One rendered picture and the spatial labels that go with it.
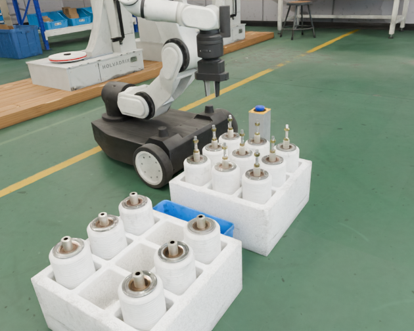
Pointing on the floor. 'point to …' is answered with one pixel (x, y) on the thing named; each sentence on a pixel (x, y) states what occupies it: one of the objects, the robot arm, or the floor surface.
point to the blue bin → (169, 207)
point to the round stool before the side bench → (301, 17)
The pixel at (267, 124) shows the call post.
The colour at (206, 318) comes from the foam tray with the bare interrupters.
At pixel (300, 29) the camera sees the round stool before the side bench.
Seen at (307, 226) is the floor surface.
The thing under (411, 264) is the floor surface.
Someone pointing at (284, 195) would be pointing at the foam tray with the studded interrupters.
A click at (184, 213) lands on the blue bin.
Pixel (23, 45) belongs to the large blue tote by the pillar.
